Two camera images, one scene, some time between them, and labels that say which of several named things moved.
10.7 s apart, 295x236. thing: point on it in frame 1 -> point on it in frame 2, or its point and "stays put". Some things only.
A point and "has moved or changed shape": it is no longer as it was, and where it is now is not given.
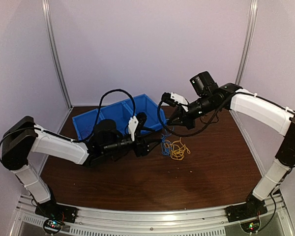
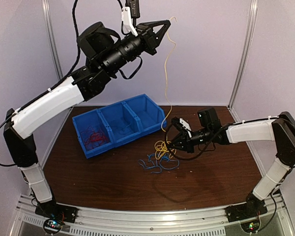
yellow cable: (177, 149) has moved or changed shape
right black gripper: (186, 120) -> (186, 145)
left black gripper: (142, 148) -> (152, 40)
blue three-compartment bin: (121, 113) stays put
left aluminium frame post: (46, 13) stays put
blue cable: (166, 146) has moved or changed shape
